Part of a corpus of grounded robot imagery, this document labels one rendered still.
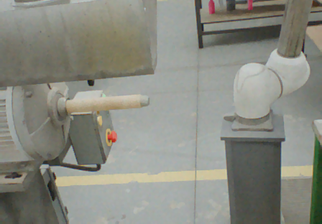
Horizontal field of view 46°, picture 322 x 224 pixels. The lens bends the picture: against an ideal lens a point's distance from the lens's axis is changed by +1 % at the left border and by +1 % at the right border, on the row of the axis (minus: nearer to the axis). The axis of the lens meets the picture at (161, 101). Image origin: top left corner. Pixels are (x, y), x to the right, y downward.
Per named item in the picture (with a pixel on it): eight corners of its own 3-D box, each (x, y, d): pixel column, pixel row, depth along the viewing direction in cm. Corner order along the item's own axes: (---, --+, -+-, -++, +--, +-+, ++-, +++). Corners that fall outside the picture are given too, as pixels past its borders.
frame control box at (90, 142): (37, 192, 125) (11, 127, 113) (58, 153, 144) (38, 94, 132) (107, 189, 121) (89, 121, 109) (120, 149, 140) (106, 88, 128)
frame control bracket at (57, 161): (48, 166, 113) (44, 156, 111) (68, 131, 129) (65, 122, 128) (61, 166, 112) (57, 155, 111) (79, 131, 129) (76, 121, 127)
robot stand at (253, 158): (231, 207, 223) (225, 105, 190) (280, 210, 215) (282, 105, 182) (228, 245, 199) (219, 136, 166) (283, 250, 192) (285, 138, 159)
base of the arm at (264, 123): (226, 110, 185) (225, 100, 183) (272, 110, 180) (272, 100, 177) (222, 131, 170) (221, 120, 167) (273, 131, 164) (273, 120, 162)
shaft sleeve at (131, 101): (71, 103, 93) (70, 115, 92) (66, 98, 90) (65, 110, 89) (142, 97, 90) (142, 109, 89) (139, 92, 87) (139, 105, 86)
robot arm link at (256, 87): (226, 110, 175) (224, 67, 164) (256, 96, 182) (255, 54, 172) (251, 123, 162) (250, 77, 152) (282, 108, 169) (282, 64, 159)
